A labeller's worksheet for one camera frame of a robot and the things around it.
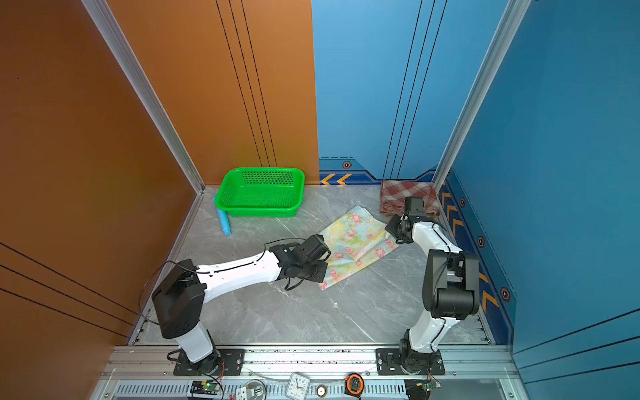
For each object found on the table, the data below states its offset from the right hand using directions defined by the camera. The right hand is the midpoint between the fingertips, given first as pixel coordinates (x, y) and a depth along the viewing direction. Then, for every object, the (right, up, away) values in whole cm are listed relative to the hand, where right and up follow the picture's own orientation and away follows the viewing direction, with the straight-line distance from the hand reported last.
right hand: (389, 228), depth 96 cm
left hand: (-25, -14, -11) cm, 31 cm away
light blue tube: (-66, -2, +6) cm, 66 cm away
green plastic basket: (-56, +16, +23) cm, 63 cm away
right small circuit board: (+5, -42, -27) cm, 50 cm away
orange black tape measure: (-17, -40, -29) cm, 52 cm away
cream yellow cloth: (-13, -5, +3) cm, 14 cm away
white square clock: (-32, -41, -28) cm, 59 cm away
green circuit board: (-60, -43, -25) cm, 78 cm away
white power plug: (-45, -39, -34) cm, 68 cm away
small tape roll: (-25, -41, -30) cm, 57 cm away
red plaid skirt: (+5, +14, +15) cm, 21 cm away
